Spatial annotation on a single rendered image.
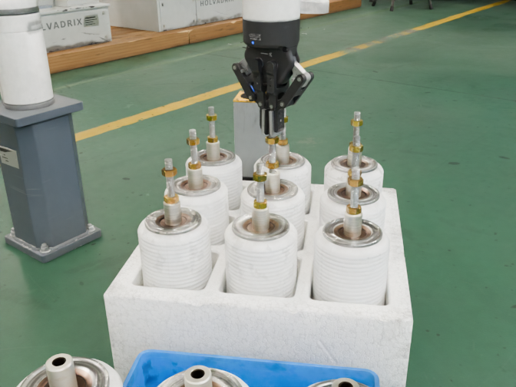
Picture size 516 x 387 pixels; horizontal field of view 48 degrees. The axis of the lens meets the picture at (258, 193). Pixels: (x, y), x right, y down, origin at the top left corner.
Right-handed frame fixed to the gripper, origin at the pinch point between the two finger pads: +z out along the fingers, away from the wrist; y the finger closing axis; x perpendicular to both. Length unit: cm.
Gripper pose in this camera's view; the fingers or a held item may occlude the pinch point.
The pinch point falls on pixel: (272, 120)
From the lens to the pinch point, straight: 82.5
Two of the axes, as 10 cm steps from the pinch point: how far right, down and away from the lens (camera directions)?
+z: 0.2, 9.1, 4.2
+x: 6.5, -3.3, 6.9
